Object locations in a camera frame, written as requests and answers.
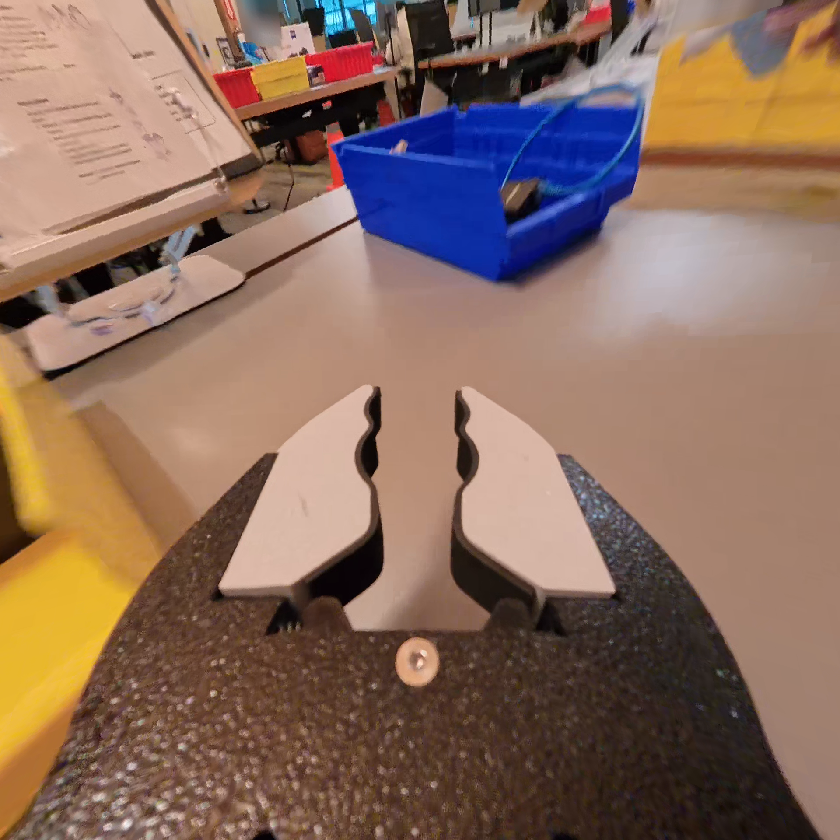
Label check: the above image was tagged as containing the long background table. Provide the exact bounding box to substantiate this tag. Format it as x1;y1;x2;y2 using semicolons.
417;20;614;72

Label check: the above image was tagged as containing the orange traffic cone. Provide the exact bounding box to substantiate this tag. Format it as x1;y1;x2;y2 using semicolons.
324;121;347;193

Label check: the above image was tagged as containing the small yellow storage bin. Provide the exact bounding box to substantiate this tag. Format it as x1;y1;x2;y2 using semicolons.
249;56;311;101

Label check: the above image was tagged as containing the black network adapter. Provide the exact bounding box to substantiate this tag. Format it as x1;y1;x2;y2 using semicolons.
500;177;547;225

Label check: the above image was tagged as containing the large yellow plastic bin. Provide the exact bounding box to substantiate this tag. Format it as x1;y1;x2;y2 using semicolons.
0;338;168;837

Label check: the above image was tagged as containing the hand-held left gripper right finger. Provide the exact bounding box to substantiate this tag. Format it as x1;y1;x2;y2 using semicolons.
451;386;616;622

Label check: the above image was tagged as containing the black office chair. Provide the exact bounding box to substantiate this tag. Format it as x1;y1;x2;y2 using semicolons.
392;0;455;70

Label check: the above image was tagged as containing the printed paper document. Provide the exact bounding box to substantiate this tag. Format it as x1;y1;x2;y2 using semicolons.
0;0;256;240

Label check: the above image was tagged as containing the wooden background table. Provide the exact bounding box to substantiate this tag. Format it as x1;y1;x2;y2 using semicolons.
233;66;403;148

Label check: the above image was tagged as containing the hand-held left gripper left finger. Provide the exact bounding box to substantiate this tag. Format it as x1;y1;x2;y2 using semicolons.
218;385;385;609

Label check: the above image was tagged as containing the red storage bin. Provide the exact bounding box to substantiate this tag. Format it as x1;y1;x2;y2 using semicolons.
304;43;376;84
213;66;261;110

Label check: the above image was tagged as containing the grey desk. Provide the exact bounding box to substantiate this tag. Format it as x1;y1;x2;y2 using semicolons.
49;161;840;840

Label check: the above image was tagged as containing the blue ethernet cable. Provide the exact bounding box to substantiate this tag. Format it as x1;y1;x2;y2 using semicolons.
500;83;645;199

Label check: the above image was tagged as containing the clear document stand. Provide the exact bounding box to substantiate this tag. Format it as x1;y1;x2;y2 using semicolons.
0;0;268;375

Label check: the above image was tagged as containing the blue plastic bin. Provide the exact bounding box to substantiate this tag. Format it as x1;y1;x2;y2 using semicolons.
331;100;642;282

